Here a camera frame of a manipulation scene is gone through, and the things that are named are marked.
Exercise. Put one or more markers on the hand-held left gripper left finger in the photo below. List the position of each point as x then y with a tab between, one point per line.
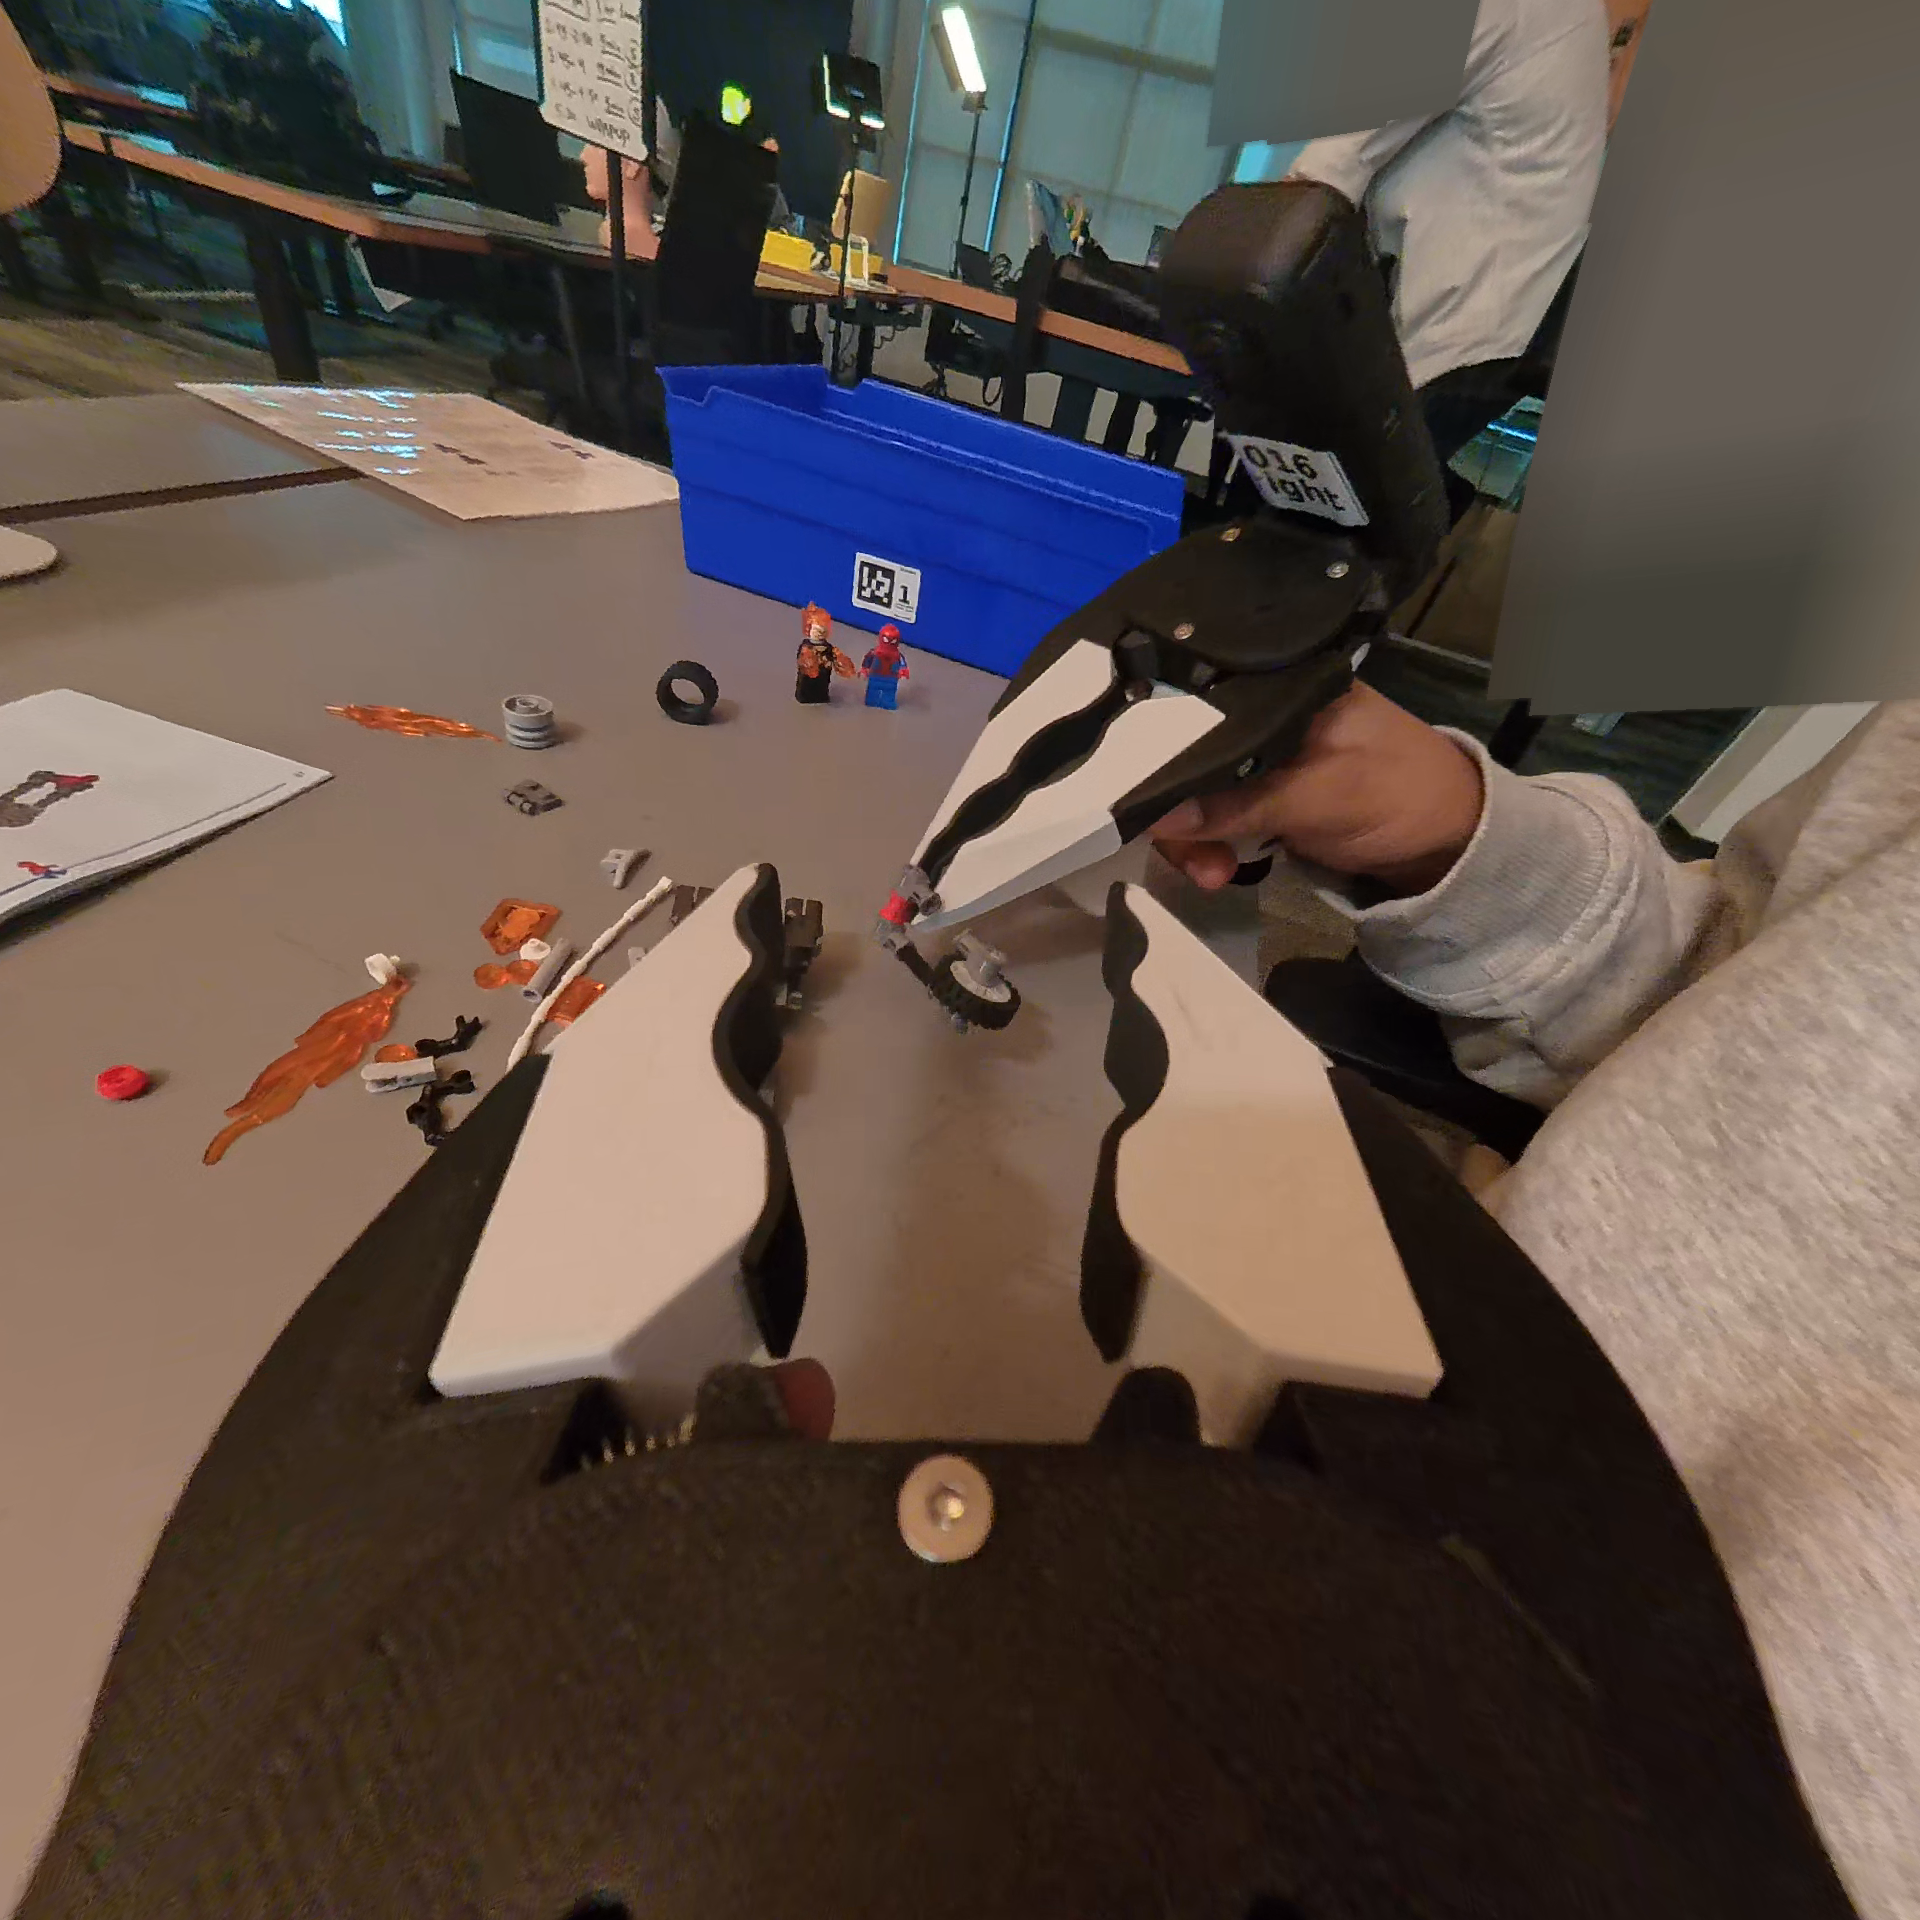
601	1201

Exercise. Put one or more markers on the black studio light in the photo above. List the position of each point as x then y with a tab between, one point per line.
853	89

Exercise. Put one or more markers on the blue plastic bin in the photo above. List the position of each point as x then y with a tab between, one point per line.
780	495

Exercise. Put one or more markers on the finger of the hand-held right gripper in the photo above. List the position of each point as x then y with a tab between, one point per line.
1004	734
1079	819

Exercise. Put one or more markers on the white handwritten sign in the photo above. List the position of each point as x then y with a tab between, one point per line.
593	77

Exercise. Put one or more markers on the person's right forearm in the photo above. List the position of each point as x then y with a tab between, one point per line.
1546	932

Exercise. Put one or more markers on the black lego motorcycle body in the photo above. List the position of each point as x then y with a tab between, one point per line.
803	921

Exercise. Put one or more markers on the grey lego pin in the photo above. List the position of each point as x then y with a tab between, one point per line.
547	967

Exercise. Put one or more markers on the light grey lego bracket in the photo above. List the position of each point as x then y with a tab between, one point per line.
620	868

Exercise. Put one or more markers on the black lego tyre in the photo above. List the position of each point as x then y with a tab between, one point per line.
666	694

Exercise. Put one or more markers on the black lego claw piece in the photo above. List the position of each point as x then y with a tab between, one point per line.
452	1039
435	1109

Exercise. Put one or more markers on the white light panel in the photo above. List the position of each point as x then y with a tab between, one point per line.
962	44

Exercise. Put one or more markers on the dark grey lego plate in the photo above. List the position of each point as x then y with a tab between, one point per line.
533	801

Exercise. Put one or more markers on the flame head lego minifigure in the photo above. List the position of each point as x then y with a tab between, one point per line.
819	669

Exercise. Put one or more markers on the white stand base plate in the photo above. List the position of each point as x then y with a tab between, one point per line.
25	558

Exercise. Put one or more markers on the person's left hand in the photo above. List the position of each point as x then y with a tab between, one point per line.
806	1398

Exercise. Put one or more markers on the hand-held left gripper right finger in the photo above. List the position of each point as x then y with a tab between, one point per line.
1277	1201

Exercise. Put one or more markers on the black office chair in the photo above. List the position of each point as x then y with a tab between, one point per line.
714	241

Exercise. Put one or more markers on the person's right hand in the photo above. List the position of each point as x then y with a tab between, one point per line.
1349	797

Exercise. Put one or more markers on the yellow box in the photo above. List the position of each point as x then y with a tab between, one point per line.
810	254

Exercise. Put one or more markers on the lego wheel fork assembly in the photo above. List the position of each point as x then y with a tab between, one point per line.
983	990

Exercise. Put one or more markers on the grey lego wheel hub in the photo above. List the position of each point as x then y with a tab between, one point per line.
533	723

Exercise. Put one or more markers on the orange round lego stud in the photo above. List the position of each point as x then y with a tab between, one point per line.
500	975

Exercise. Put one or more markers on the light grey lego clip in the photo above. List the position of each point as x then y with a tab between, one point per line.
398	1068

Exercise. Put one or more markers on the large orange lego flame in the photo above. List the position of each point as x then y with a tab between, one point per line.
317	1060

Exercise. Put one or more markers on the orange transparent lego slope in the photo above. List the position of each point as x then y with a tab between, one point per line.
523	924

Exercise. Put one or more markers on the white instruction booklet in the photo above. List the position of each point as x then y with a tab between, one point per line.
137	780

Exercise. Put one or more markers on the black monitor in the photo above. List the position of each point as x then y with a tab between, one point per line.
511	136

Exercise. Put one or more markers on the wooden office desk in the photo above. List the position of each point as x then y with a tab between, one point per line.
974	301
375	219

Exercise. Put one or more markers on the thin orange lego flame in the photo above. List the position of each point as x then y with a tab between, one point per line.
405	723

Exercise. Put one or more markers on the red blue lego minifigure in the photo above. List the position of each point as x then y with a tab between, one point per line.
887	669

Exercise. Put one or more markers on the white paper sheet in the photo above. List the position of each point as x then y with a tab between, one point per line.
452	452

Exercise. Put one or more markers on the red round lego stud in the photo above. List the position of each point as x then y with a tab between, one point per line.
124	1083

